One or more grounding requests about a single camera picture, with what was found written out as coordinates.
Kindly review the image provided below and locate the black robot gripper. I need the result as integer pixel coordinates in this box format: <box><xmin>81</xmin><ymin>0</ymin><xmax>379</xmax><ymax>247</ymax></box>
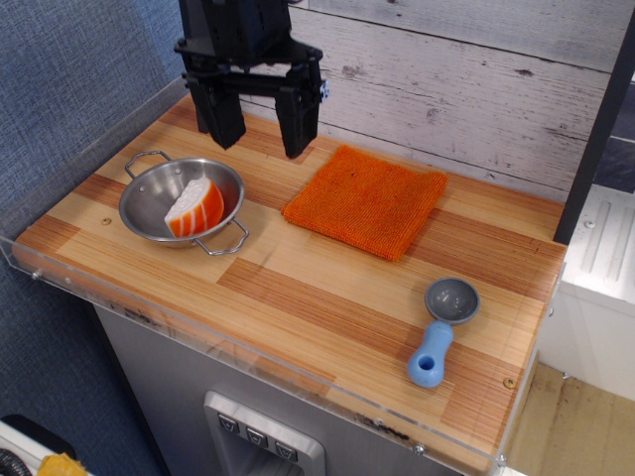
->
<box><xmin>175</xmin><ymin>1</ymin><xmax>328</xmax><ymax>159</ymax></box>

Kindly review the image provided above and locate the orange salmon sushi toy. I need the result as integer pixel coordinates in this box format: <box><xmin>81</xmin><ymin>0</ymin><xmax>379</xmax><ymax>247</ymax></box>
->
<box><xmin>164</xmin><ymin>177</ymin><xmax>224</xmax><ymax>238</ymax></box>

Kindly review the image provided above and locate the silver metal bowl with handles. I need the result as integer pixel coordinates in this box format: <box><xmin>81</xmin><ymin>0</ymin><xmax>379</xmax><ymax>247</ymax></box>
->
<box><xmin>119</xmin><ymin>151</ymin><xmax>249</xmax><ymax>256</ymax></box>

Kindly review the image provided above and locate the orange knitted cloth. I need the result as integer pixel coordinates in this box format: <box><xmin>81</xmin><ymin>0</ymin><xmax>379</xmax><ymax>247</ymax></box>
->
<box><xmin>281</xmin><ymin>146</ymin><xmax>448</xmax><ymax>262</ymax></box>

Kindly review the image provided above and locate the blue grey toy scoop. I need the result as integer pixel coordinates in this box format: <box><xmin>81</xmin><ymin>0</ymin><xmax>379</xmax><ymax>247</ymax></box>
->
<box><xmin>407</xmin><ymin>278</ymin><xmax>481</xmax><ymax>389</ymax></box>

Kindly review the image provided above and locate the grey toy fridge cabinet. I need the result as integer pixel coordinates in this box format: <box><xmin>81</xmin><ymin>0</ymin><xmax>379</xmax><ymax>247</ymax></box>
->
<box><xmin>96</xmin><ymin>308</ymin><xmax>453</xmax><ymax>475</ymax></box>

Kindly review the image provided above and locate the silver dispenser button panel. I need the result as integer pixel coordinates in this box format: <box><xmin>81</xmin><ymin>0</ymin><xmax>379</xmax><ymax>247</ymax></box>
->
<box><xmin>203</xmin><ymin>391</ymin><xmax>326</xmax><ymax>475</ymax></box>

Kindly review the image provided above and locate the white ribbed side unit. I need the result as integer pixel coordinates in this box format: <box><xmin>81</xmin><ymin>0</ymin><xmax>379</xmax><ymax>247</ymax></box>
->
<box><xmin>537</xmin><ymin>184</ymin><xmax>634</xmax><ymax>400</ymax></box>

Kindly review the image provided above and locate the clear acrylic guard rail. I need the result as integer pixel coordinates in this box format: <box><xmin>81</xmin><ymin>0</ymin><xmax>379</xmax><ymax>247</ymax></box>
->
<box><xmin>1</xmin><ymin>91</ymin><xmax>565</xmax><ymax>475</ymax></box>

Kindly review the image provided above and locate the dark right upright post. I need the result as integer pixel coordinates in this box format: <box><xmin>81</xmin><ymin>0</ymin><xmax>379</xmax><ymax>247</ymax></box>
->
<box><xmin>554</xmin><ymin>13</ymin><xmax>634</xmax><ymax>245</ymax></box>

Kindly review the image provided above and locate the black corrugated cable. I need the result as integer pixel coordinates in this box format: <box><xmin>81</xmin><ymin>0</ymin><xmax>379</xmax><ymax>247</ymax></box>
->
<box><xmin>0</xmin><ymin>448</ymin><xmax>36</xmax><ymax>476</ymax></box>

